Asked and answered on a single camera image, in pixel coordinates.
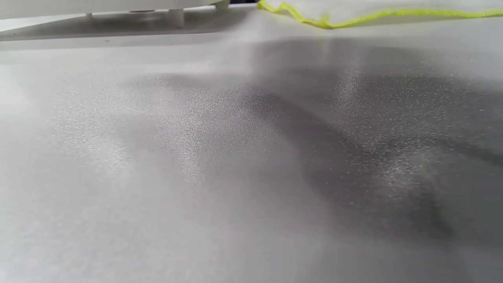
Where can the yellow-edged white dish cloth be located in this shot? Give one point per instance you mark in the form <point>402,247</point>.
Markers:
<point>393,6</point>

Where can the white plastic tray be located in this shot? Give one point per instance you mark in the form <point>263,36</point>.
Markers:
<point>78,8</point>

